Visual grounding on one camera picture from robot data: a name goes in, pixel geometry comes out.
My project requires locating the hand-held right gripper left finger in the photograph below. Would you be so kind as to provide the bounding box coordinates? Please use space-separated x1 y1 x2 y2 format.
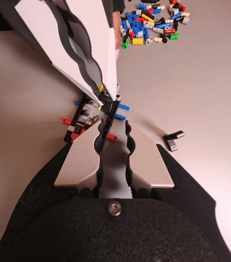
54 119 104 190

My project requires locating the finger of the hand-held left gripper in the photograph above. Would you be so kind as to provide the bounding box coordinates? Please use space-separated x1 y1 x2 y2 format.
64 0 117 102
15 0 104 106

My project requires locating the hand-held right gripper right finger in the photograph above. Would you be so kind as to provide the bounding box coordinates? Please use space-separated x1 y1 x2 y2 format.
125 120 175 190

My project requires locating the black frame lego assembly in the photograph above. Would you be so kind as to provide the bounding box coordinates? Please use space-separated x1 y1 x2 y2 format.
61 82 130 143

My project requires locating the dark angled lego beam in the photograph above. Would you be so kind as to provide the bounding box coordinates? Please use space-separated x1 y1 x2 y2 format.
163 131 185 152

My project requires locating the pile of small lego pieces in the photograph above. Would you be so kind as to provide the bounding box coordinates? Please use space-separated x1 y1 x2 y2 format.
120 0 190 49

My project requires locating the person's left hand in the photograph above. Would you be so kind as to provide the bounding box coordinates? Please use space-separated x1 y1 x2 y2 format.
113 12 122 61

